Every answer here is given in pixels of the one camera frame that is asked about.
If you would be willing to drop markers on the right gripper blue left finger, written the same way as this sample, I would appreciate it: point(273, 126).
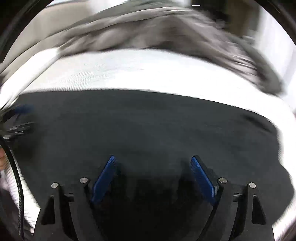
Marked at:
point(102, 183)

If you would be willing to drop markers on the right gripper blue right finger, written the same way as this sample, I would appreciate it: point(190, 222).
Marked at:
point(205, 178)

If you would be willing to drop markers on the black pants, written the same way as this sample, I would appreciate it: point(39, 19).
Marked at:
point(153, 137)

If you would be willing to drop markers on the left hand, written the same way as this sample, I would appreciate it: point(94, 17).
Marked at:
point(3, 159)

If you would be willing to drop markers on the white mesh mattress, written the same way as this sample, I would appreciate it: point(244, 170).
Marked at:
point(156, 71)

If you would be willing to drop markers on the grey crumpled blanket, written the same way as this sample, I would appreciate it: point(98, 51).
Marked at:
point(166, 25)

